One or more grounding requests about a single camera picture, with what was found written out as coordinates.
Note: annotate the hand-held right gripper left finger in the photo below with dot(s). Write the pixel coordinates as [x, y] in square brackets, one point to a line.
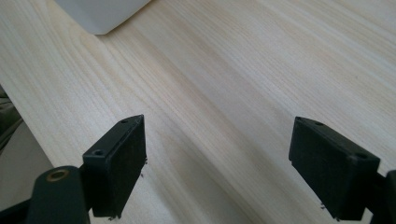
[118, 168]

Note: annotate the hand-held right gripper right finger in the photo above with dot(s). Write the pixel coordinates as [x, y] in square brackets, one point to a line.
[333, 174]

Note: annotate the white plastic storage box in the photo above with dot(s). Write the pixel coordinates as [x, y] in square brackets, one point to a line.
[102, 15]

